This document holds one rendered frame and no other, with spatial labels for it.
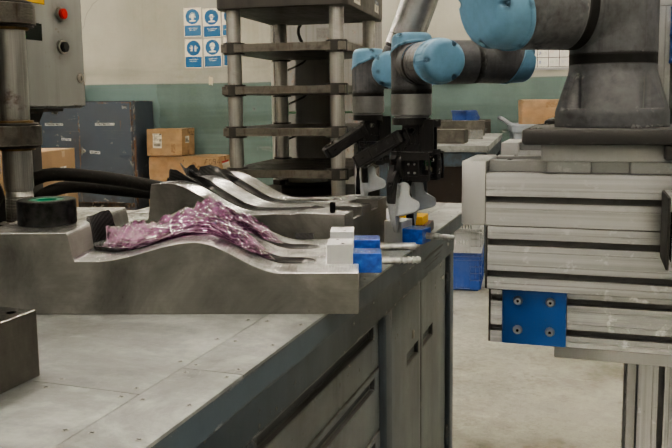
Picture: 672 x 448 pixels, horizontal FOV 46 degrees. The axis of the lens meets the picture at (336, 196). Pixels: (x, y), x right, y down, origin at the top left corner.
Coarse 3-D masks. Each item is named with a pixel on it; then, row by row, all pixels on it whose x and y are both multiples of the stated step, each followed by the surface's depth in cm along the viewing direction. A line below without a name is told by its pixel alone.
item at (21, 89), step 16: (0, 32) 162; (16, 32) 162; (0, 48) 162; (16, 48) 163; (0, 64) 163; (16, 64) 163; (0, 80) 163; (16, 80) 163; (0, 96) 164; (16, 96) 164; (0, 112) 164; (16, 112) 164; (16, 160) 165; (32, 160) 168; (16, 176) 165; (32, 176) 168; (16, 192) 166; (32, 192) 169; (0, 224) 166
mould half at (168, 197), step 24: (168, 192) 143; (192, 192) 142; (240, 192) 153; (264, 192) 160; (144, 216) 154; (264, 216) 137; (288, 216) 136; (312, 216) 134; (336, 216) 133; (360, 216) 141; (384, 216) 156
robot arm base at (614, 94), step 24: (576, 72) 107; (600, 72) 104; (624, 72) 103; (648, 72) 104; (576, 96) 107; (600, 96) 103; (624, 96) 103; (648, 96) 104; (576, 120) 105; (600, 120) 103; (624, 120) 102; (648, 120) 103
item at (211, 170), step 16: (176, 176) 148; (192, 176) 151; (224, 176) 157; (224, 192) 149; (256, 192) 158; (256, 208) 147; (272, 208) 146; (288, 208) 145; (304, 208) 144; (320, 208) 140
